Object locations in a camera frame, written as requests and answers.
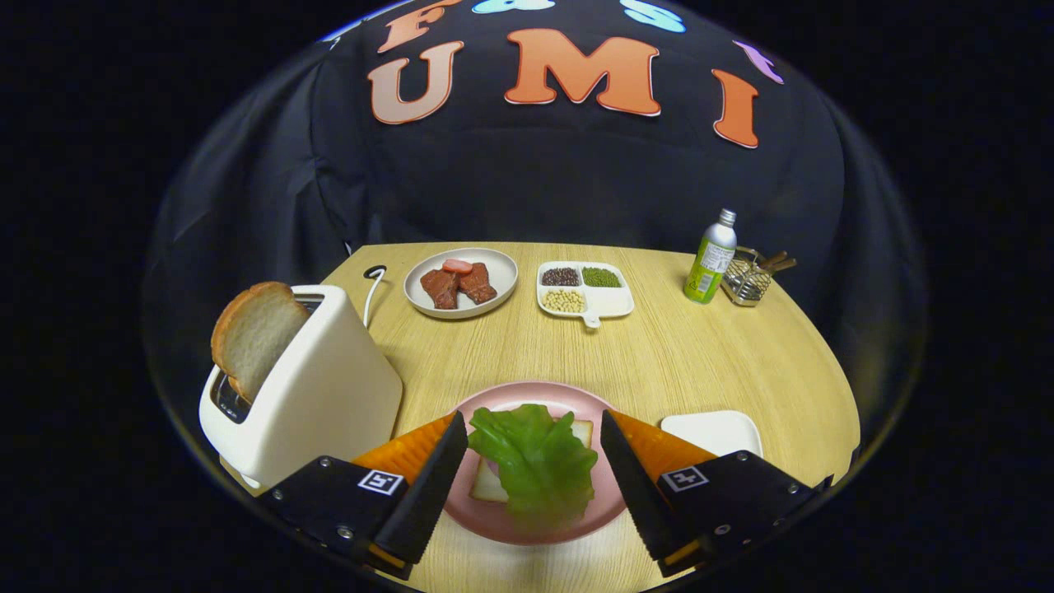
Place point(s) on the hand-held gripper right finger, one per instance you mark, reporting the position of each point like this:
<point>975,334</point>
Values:
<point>638,486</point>

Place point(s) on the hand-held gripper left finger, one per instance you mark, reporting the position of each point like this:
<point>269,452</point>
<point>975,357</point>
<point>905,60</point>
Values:
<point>428,486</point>

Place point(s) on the green lettuce leaf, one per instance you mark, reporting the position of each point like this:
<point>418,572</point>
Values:
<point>535,461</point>

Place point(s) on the round-topped bread slice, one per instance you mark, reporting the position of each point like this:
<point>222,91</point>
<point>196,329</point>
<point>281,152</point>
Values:
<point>259,333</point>

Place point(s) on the square toast slice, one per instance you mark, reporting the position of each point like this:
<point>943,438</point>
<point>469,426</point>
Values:
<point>487,487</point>

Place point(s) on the pink plate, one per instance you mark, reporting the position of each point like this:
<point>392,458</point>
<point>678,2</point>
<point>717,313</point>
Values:
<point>494,517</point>

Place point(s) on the white square plate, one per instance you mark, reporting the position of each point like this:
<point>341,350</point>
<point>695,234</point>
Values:
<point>712,432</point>

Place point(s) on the white toaster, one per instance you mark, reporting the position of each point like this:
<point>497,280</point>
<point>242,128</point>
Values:
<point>329,395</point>

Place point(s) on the white divided dish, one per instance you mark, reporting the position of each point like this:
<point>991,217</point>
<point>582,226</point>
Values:
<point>609,303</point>

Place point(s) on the brown meat piece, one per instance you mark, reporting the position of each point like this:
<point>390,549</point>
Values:
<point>440,288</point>
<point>478,284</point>

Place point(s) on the yellow soybeans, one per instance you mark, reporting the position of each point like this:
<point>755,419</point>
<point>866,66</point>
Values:
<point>564,301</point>

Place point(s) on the green mung beans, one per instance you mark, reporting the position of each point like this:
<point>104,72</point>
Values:
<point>602,277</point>

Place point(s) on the red sausage slice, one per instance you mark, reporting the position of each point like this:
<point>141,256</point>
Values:
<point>457,266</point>

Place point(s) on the beige round plate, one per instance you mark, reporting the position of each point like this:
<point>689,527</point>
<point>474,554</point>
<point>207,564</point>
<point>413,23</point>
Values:
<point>502,276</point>

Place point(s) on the dark red beans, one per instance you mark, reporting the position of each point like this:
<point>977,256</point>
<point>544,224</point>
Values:
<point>560,277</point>

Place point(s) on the silver green bottle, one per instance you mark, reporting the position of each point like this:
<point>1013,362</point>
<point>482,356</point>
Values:
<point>708,268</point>

